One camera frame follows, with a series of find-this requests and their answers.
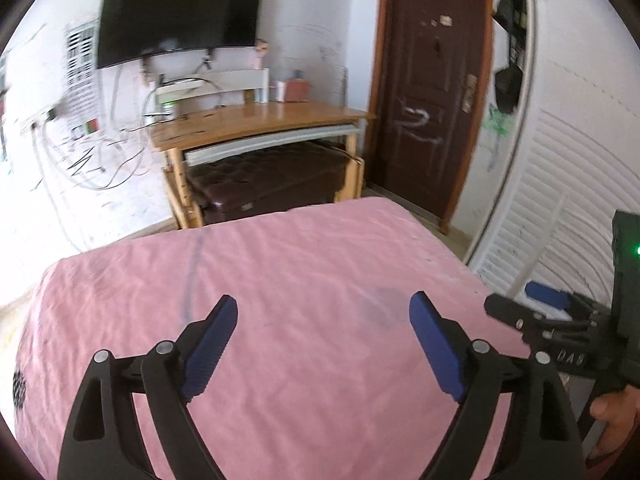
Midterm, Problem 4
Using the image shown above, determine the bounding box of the brown tufted ottoman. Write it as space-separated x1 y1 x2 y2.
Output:
187 141 363 221

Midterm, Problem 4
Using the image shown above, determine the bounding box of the black hanging bag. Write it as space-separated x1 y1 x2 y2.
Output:
494 62 526 113
492 0 528 31

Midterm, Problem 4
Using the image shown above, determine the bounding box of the white chair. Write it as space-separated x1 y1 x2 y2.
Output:
155 67 271 106

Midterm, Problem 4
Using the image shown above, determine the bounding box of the wooden desk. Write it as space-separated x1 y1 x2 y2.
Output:
149 100 377 228

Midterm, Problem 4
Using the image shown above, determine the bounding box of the white louvered wardrobe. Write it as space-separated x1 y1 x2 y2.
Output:
462 0 640 311

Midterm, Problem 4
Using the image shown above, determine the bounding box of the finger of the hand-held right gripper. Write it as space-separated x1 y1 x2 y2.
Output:
525 281 611 325
484 294 608 348

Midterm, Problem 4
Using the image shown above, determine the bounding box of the tangle of cables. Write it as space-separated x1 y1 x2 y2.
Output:
30 70 166 191

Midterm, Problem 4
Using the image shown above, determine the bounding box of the person's right hand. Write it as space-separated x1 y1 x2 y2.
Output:
590 386 640 458

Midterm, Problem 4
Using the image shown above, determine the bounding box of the dark brown door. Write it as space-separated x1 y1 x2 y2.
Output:
367 0 496 233

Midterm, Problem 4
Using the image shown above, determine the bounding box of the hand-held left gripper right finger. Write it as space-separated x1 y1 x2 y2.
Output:
408 291 586 480

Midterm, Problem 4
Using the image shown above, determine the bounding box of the pink tablecloth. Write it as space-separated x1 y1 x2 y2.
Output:
12 196 571 480

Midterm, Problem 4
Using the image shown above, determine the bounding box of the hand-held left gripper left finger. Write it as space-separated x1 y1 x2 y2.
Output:
56 294 238 480

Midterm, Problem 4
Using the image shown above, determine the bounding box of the eye chart poster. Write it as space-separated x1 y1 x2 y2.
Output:
64 17 101 126

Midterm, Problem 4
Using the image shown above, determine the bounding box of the black wall television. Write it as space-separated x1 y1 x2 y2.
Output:
95 0 264 70

